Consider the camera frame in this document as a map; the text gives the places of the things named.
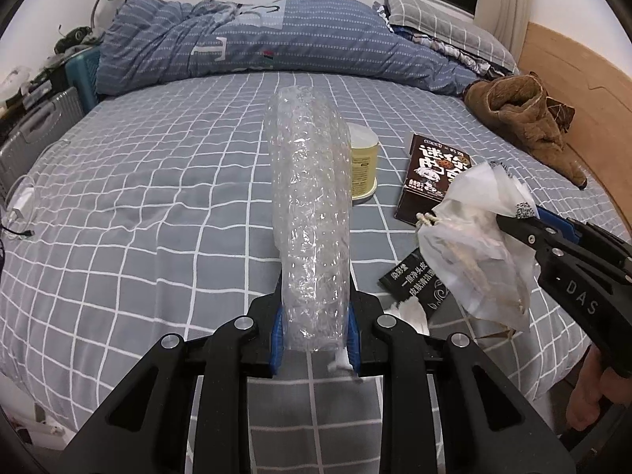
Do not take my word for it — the grey suitcase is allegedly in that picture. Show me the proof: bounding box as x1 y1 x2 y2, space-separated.
0 86 82 198

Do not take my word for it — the person's right hand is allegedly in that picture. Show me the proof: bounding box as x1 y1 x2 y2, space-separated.
565 343 632 423

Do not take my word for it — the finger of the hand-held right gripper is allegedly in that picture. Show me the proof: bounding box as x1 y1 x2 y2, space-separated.
495 212 593 270
537 206 632 263

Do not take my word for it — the teal plastic stool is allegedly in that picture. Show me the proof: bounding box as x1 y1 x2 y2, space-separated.
64 47 102 112

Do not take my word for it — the white charger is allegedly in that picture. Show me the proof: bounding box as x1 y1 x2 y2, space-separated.
11 185 38 220

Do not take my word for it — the dark brown cookie box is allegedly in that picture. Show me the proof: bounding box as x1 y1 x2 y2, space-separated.
394 133 477 228

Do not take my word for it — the black cable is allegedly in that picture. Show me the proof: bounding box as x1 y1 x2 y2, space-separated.
0 222 35 242

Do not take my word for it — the dark brown patterned cloth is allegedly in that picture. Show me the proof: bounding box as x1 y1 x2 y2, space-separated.
545 96 576 134

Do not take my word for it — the bed with grey checked sheet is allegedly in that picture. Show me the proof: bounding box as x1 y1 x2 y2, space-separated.
0 71 632 435

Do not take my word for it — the white tissue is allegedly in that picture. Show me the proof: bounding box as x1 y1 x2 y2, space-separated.
385 299 430 337

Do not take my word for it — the blue striped quilt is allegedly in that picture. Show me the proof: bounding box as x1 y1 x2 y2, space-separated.
95 0 480 97

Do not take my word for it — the grey checked pillow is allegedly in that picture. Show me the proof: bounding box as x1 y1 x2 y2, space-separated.
384 0 519 72

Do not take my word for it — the clear bubble wrap roll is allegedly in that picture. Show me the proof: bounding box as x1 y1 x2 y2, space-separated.
261 84 352 356

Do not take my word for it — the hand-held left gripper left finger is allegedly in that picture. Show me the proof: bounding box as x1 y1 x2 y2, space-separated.
62 296 284 474

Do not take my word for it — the translucent white drawstring pouch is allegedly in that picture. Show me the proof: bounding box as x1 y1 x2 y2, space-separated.
417 160 539 331

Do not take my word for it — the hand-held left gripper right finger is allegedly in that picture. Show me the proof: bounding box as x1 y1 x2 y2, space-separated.
346 291 576 474

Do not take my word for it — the wooden headboard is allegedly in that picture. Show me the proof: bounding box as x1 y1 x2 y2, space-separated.
516 21 632 238

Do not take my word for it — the black wet wipe packet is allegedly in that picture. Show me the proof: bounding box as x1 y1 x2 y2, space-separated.
378 252 450 319

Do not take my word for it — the yellow paper cup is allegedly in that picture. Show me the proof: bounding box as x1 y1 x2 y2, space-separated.
348 122 381 204

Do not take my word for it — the printed blue white cloth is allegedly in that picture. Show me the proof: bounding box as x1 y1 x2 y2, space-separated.
390 24 499 80

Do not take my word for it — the brown fleece garment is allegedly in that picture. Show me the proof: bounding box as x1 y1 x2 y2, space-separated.
464 71 588 189

